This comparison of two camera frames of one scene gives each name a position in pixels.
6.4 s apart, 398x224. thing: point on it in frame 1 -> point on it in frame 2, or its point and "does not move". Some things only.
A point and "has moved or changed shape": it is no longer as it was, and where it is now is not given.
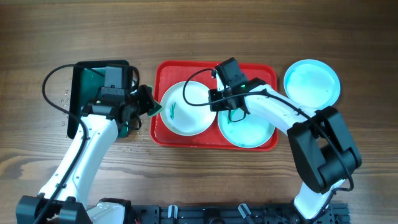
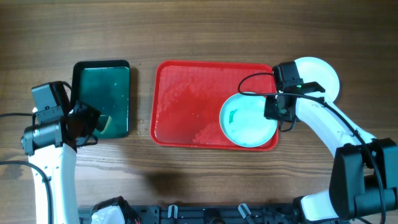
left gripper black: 147,101 -> 90,111
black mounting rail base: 231,214 does not move
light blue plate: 249,132 does not move
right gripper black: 216,107 -> 270,112
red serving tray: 168,73 does not move
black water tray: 87,78 does not move
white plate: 182,119 -> 312,69
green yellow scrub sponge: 156,107 has moved or changed shape
